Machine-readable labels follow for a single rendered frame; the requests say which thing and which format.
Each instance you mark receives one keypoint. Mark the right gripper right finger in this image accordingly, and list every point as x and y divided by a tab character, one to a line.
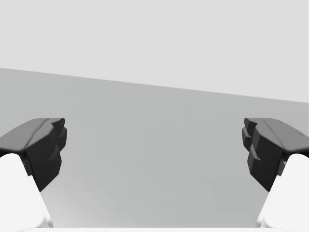
268	154

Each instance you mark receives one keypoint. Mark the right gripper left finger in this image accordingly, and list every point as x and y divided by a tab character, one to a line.
36	149

